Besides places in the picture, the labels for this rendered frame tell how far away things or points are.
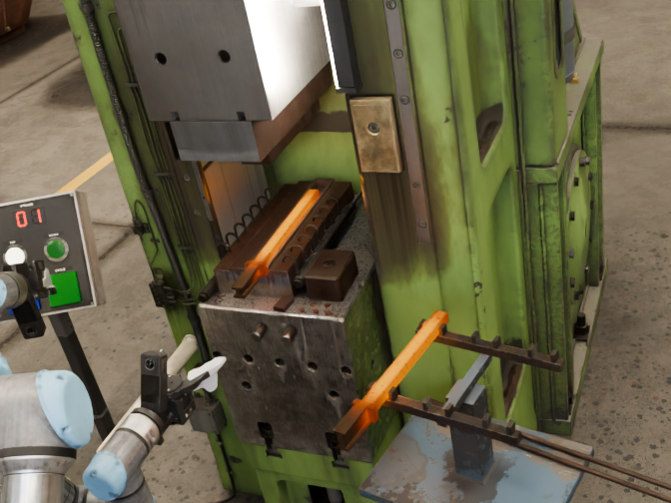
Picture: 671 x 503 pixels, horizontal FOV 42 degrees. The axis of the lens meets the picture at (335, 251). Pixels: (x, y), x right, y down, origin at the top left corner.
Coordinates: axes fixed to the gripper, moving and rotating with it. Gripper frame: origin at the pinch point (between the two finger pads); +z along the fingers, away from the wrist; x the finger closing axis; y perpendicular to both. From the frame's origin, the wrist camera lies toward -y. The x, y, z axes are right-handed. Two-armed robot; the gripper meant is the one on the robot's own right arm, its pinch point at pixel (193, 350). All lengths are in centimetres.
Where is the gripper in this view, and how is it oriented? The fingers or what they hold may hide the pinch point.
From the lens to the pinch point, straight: 181.8
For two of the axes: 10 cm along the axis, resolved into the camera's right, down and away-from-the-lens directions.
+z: 3.6, -5.4, 7.6
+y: 1.7, 8.4, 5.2
